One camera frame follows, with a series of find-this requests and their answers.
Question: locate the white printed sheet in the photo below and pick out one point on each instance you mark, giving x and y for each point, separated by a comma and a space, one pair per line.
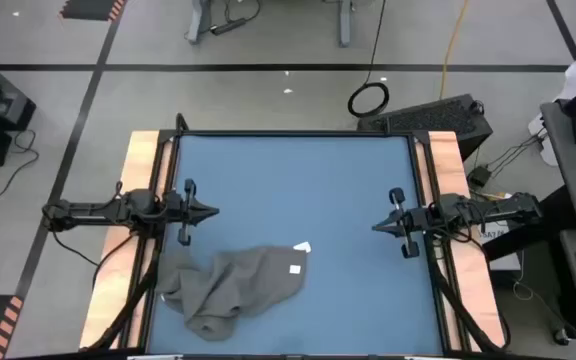
495, 235

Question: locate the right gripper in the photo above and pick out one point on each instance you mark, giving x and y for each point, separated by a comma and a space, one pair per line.
420, 222

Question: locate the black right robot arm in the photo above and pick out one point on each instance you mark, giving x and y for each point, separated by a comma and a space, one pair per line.
508, 207

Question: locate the black table frame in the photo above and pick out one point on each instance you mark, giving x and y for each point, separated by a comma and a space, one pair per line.
293, 133

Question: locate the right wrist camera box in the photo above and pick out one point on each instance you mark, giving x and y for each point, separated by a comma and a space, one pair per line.
424, 216

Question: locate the blue table mat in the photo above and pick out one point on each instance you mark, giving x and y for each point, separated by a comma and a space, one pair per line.
293, 190

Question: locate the black power adapter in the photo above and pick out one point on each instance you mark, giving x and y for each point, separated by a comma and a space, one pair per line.
479, 176

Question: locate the grey waffle-weave towel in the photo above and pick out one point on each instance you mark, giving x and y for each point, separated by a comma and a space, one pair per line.
238, 285

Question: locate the white label tag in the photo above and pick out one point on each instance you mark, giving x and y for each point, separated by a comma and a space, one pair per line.
302, 246

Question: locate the grey desk leg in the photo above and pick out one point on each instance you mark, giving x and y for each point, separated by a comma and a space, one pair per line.
344, 25
198, 22

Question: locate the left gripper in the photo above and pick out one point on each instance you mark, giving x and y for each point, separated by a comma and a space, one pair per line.
173, 222

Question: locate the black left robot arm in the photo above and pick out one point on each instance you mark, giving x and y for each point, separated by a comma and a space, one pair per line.
93, 210

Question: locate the black computer tower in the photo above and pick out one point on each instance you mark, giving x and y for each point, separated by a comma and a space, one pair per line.
433, 120

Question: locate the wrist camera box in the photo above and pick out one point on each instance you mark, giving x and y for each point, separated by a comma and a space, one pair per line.
172, 202
424, 216

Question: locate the black power strip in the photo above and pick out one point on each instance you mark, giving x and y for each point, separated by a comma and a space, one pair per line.
228, 26

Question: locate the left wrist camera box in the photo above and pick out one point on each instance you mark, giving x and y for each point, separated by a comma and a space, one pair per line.
172, 202

